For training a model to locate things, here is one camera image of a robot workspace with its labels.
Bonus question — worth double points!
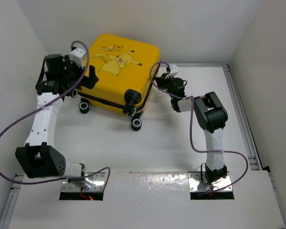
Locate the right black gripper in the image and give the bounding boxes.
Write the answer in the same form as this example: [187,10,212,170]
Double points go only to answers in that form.
[155,73,175,100]

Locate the yellow suitcase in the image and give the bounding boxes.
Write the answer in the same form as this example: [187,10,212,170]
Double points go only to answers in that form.
[78,33,161,131]

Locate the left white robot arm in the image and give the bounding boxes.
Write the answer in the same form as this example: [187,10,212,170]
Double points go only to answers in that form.
[15,47,98,190]

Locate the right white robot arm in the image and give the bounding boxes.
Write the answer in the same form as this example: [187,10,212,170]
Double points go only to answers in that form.
[155,64,228,185]

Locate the white front panel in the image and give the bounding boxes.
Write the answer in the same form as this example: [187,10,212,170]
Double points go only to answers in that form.
[9,171,285,229]

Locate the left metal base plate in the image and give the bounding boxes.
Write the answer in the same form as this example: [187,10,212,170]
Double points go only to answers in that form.
[61,172,105,193]

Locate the metal base plate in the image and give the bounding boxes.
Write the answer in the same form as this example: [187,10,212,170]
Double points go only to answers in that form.
[61,172,105,193]
[188,172,233,193]

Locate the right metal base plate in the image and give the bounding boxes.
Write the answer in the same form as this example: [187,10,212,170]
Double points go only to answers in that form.
[188,172,233,193]

